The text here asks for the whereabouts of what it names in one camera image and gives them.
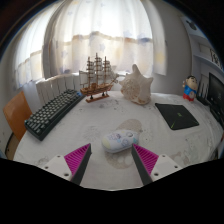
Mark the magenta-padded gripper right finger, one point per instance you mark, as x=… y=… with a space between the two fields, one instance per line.
x=163 y=165

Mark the large white conch shell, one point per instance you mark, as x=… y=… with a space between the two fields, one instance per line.
x=136 y=87

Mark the white printed tablecloth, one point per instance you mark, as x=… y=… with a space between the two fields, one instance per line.
x=100 y=116

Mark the cartoon boy figurine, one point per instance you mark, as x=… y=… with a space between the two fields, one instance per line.
x=190 y=89

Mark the black keyboard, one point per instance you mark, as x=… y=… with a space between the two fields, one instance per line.
x=51 y=113

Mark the white radiator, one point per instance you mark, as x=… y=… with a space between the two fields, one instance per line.
x=53 y=86

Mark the black mouse pad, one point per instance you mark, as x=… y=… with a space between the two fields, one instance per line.
x=176 y=116

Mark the orange wooden chair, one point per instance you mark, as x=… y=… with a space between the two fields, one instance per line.
x=16 y=115

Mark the black monitor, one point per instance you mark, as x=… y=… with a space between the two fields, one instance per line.
x=216 y=93

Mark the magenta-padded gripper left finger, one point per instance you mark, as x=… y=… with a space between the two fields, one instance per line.
x=58 y=165

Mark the wooden model sailing ship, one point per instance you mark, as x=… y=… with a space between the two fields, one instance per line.
x=96 y=88

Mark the white shelf unit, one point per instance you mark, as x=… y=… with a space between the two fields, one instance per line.
x=203 y=46

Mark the white printed computer mouse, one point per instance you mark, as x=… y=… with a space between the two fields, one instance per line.
x=118 y=140

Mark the black router with antennas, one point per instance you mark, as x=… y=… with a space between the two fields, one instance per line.
x=202 y=98

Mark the white sheer curtain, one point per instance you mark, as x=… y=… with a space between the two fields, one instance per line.
x=100 y=30

